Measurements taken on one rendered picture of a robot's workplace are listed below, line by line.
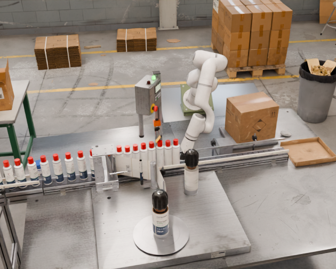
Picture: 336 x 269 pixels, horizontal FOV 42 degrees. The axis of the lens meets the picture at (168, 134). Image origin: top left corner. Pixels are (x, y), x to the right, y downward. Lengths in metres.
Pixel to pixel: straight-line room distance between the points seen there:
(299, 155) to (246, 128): 0.41
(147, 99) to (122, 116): 2.67
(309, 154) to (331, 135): 1.92
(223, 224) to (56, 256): 0.92
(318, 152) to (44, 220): 1.90
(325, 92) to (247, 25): 1.52
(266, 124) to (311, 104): 2.02
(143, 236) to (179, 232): 0.19
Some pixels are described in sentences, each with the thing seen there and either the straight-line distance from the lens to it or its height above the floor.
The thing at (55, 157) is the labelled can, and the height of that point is 1.07.
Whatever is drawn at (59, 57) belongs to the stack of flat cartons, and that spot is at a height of 0.16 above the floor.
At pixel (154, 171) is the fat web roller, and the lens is 2.66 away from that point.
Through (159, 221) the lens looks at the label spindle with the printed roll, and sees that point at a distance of 2.32.
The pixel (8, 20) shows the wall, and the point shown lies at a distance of 8.35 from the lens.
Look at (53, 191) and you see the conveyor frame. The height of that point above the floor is 0.85.
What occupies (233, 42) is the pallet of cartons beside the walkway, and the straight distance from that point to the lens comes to 6.06.
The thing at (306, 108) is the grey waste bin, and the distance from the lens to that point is 5.25.
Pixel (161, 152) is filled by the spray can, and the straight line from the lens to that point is 2.82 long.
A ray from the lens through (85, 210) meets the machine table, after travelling 2.72.
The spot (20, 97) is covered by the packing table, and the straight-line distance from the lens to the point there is 4.25.
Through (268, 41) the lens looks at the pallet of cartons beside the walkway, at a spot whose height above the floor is 0.49.
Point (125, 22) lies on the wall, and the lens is 8.15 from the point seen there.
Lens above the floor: 2.62
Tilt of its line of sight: 32 degrees down
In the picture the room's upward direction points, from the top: 1 degrees counter-clockwise
